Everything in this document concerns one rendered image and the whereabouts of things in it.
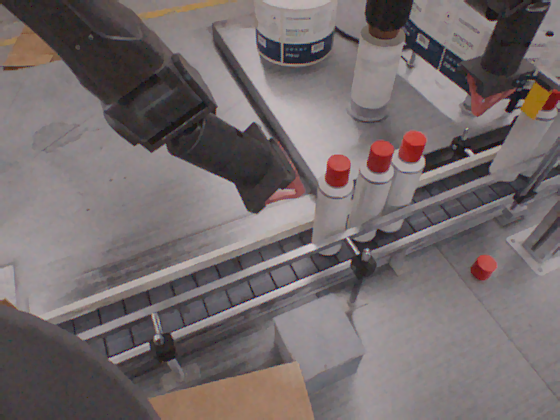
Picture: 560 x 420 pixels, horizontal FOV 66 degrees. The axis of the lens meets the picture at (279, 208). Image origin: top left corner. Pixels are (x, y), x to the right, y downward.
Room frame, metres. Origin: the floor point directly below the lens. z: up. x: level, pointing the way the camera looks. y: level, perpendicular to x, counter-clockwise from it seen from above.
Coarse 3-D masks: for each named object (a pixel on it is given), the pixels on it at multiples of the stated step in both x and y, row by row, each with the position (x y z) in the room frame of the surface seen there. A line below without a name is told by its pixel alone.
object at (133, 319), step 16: (528, 160) 0.53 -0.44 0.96; (496, 176) 0.49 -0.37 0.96; (448, 192) 0.45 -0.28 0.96; (464, 192) 0.46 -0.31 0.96; (416, 208) 0.42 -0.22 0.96; (368, 224) 0.39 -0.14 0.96; (384, 224) 0.39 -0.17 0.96; (336, 240) 0.36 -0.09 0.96; (288, 256) 0.33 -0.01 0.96; (304, 256) 0.34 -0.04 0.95; (240, 272) 0.30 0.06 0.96; (256, 272) 0.30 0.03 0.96; (208, 288) 0.28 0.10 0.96; (224, 288) 0.28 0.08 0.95; (160, 304) 0.25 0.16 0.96; (176, 304) 0.26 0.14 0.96; (128, 320) 0.23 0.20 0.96; (144, 320) 0.24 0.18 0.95; (80, 336) 0.21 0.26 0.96; (96, 336) 0.21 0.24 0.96
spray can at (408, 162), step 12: (408, 132) 0.46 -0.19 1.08; (420, 132) 0.46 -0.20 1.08; (408, 144) 0.44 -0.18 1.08; (420, 144) 0.44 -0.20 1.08; (396, 156) 0.45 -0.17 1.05; (408, 156) 0.44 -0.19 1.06; (420, 156) 0.44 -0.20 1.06; (396, 168) 0.44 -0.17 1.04; (408, 168) 0.43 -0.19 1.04; (420, 168) 0.43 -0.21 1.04; (396, 180) 0.43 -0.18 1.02; (408, 180) 0.43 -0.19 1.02; (396, 192) 0.43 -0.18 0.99; (408, 192) 0.43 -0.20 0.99; (396, 204) 0.43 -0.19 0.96; (408, 204) 0.43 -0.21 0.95; (384, 228) 0.43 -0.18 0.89; (396, 228) 0.43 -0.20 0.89
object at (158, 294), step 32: (416, 192) 0.52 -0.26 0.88; (480, 192) 0.52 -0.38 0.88; (512, 192) 0.52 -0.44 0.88; (416, 224) 0.45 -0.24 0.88; (256, 256) 0.38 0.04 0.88; (320, 256) 0.38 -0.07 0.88; (352, 256) 0.38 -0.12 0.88; (160, 288) 0.32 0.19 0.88; (192, 288) 0.32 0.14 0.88; (256, 288) 0.32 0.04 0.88; (96, 320) 0.27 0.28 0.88; (192, 320) 0.27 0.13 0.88
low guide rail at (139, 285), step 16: (464, 160) 0.57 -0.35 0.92; (480, 160) 0.58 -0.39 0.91; (432, 176) 0.53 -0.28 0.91; (288, 224) 0.42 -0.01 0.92; (304, 224) 0.42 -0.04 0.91; (256, 240) 0.39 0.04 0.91; (272, 240) 0.40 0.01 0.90; (208, 256) 0.36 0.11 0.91; (224, 256) 0.36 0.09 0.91; (160, 272) 0.33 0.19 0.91; (176, 272) 0.33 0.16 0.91; (112, 288) 0.30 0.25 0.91; (128, 288) 0.30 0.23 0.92; (144, 288) 0.31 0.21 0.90; (80, 304) 0.28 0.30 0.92; (96, 304) 0.28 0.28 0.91; (48, 320) 0.25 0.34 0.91; (64, 320) 0.26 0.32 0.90
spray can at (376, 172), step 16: (384, 144) 0.44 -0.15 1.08; (368, 160) 0.43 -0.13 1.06; (384, 160) 0.42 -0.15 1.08; (368, 176) 0.42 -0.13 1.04; (384, 176) 0.41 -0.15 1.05; (368, 192) 0.41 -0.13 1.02; (384, 192) 0.41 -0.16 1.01; (352, 208) 0.43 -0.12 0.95; (368, 208) 0.41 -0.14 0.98; (352, 224) 0.42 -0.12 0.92; (368, 240) 0.41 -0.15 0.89
